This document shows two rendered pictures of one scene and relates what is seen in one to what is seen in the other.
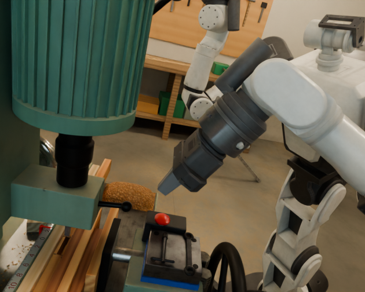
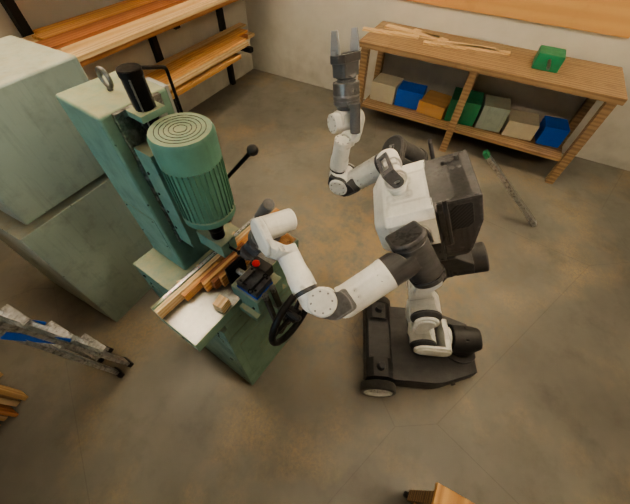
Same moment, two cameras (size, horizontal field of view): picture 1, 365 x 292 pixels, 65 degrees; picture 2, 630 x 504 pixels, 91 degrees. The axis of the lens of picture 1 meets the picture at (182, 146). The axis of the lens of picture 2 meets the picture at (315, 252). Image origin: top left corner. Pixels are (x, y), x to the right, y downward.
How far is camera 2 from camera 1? 0.83 m
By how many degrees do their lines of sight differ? 42
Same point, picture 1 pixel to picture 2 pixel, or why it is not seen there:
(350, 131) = (285, 263)
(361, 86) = (391, 219)
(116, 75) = (203, 210)
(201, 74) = (337, 161)
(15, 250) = not seen: hidden behind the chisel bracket
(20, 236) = not seen: hidden behind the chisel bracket
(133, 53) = (208, 202)
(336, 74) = (392, 199)
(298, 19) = not seen: outside the picture
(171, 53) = (486, 30)
